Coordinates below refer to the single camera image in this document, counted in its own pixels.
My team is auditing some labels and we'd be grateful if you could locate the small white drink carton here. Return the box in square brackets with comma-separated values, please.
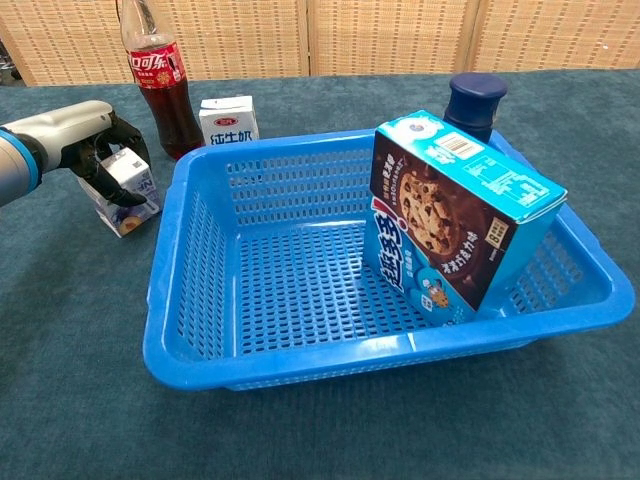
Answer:
[79, 147, 164, 239]

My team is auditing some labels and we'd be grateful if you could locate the bamboo folding screen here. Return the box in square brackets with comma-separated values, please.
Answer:
[0, 0, 640, 87]

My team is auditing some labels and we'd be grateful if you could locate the blue perforated plastic basket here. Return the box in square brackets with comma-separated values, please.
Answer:
[142, 127, 636, 394]

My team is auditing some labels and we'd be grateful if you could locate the teal table cloth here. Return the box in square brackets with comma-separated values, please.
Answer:
[0, 69, 640, 480]

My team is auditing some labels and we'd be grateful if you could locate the dark blue bottle cap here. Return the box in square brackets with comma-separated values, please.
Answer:
[443, 72, 509, 145]

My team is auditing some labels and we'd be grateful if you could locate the cola bottle red cap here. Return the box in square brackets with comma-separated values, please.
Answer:
[118, 0, 205, 161]

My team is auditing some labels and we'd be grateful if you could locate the white-blue pure milk carton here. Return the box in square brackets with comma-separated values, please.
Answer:
[198, 95, 260, 147]

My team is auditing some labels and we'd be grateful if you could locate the left black-silver robot hand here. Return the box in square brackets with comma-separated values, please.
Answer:
[34, 99, 151, 207]

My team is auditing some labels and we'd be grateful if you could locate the blue chocolate cookie box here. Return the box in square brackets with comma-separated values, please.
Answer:
[362, 109, 569, 326]

